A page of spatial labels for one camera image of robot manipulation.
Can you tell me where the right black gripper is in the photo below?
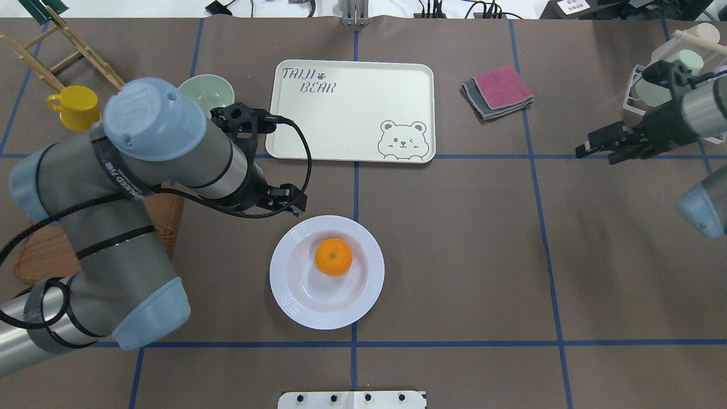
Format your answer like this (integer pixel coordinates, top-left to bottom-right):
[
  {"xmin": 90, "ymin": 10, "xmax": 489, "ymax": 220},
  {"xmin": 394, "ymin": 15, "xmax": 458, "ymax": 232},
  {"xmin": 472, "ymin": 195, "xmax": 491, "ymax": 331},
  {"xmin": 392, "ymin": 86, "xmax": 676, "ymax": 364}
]
[{"xmin": 575, "ymin": 102, "xmax": 699, "ymax": 165}]

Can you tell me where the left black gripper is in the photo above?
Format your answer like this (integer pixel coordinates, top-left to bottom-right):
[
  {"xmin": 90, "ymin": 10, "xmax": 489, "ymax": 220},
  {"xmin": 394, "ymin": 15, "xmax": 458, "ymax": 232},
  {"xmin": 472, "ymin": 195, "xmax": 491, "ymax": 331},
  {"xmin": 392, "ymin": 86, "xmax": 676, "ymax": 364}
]
[{"xmin": 229, "ymin": 161, "xmax": 307, "ymax": 218}]

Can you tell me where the orange fruit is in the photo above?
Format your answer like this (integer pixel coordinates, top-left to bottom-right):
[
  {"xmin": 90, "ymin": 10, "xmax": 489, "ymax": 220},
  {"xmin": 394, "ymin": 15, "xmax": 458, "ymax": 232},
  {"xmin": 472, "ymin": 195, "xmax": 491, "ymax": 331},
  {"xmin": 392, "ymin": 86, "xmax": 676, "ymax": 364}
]
[{"xmin": 314, "ymin": 238, "xmax": 353, "ymax": 277}]

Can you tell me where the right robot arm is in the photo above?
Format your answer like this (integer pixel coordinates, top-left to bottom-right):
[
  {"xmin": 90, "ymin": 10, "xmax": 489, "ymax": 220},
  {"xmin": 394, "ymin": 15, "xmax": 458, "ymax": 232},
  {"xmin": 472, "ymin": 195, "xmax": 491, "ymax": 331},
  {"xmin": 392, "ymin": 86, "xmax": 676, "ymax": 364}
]
[{"xmin": 575, "ymin": 76, "xmax": 726, "ymax": 239}]

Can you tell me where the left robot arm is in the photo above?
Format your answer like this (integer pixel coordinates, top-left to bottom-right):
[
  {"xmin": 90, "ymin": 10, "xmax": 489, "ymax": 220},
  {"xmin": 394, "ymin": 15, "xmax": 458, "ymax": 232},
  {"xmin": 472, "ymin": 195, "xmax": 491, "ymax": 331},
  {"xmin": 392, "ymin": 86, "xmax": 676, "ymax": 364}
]
[{"xmin": 1, "ymin": 77, "xmax": 311, "ymax": 375}]

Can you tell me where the cream bear tray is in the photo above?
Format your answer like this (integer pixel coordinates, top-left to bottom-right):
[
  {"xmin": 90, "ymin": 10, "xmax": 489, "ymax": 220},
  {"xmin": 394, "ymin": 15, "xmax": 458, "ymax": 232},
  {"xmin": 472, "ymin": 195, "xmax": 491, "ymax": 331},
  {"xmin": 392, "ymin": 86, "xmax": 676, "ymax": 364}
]
[{"xmin": 270, "ymin": 60, "xmax": 436, "ymax": 165}]

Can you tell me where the brown wooden tray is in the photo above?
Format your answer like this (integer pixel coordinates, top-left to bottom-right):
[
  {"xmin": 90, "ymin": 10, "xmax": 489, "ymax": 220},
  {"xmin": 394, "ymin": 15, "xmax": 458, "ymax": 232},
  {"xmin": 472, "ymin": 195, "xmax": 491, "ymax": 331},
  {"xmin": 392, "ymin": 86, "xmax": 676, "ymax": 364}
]
[{"xmin": 14, "ymin": 195, "xmax": 183, "ymax": 285}]

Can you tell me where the white plate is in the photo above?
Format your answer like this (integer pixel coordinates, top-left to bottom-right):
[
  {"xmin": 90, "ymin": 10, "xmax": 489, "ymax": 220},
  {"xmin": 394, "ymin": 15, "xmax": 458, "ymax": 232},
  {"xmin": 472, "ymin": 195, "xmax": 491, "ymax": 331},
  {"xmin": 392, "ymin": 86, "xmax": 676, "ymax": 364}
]
[{"xmin": 269, "ymin": 215, "xmax": 385, "ymax": 331}]

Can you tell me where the pink cloth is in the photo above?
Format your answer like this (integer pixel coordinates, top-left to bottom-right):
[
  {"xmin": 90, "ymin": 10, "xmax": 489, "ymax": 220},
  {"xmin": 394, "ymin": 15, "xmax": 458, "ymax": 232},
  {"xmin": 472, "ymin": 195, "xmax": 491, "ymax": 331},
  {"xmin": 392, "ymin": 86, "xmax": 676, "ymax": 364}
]
[{"xmin": 473, "ymin": 65, "xmax": 533, "ymax": 110}]

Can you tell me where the green bowl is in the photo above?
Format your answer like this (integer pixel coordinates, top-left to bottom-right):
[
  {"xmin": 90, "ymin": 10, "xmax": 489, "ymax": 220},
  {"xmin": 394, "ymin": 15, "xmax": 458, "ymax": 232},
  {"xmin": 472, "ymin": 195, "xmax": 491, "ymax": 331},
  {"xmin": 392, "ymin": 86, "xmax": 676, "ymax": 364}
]
[{"xmin": 177, "ymin": 73, "xmax": 236, "ymax": 119}]

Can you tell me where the white cup holder rack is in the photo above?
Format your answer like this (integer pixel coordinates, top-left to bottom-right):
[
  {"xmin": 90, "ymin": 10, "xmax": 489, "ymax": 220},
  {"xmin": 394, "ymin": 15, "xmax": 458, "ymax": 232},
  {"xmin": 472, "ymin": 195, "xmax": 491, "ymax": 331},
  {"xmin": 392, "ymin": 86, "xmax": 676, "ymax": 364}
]
[{"xmin": 622, "ymin": 23, "xmax": 725, "ymax": 116}]

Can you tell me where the grey cloth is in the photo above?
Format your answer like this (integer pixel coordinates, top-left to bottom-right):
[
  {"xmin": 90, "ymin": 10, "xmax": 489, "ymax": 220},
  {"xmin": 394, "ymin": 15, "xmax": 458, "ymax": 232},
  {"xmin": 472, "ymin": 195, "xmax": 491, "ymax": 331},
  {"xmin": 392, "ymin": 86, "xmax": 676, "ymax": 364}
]
[{"xmin": 461, "ymin": 78, "xmax": 533, "ymax": 122}]

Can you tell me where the yellow mug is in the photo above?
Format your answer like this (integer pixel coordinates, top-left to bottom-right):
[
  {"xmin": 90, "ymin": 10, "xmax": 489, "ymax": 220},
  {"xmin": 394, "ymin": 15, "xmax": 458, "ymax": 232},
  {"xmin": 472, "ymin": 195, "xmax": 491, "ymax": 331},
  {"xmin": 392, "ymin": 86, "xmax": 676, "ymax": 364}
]
[{"xmin": 47, "ymin": 85, "xmax": 102, "ymax": 132}]

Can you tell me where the wooden cup drying rack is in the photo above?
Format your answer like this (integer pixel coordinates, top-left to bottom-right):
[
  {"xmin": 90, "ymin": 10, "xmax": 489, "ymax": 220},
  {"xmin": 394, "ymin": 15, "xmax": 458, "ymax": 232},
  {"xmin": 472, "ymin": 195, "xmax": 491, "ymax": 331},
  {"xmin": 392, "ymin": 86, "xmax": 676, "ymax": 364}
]
[{"xmin": 0, "ymin": 6, "xmax": 126, "ymax": 94}]

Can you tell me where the dark green cup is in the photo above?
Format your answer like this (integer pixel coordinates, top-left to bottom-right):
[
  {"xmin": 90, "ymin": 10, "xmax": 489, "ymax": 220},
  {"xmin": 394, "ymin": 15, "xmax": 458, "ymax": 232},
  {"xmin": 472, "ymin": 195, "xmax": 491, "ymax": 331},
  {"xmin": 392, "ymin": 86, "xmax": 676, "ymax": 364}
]
[{"xmin": 18, "ymin": 0, "xmax": 69, "ymax": 26}]

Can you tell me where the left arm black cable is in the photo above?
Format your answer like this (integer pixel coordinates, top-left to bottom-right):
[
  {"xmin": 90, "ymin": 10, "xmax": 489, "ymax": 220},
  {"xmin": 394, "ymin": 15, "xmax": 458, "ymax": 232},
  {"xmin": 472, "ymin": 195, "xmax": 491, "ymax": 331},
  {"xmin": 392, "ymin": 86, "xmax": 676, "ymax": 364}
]
[{"xmin": 0, "ymin": 116, "xmax": 313, "ymax": 330}]

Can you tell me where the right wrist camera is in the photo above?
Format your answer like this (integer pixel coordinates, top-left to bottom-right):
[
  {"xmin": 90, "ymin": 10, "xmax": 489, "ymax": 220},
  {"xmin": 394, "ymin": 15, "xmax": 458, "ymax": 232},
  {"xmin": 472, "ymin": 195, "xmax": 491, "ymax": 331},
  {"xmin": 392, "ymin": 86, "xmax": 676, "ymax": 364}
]
[{"xmin": 642, "ymin": 60, "xmax": 715, "ymax": 95}]

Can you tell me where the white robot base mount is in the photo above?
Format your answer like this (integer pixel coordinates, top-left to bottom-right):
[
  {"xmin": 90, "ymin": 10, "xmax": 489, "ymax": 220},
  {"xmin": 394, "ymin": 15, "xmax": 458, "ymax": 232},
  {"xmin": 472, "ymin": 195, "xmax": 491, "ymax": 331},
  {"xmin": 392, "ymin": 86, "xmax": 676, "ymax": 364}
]
[{"xmin": 277, "ymin": 390, "xmax": 428, "ymax": 408}]

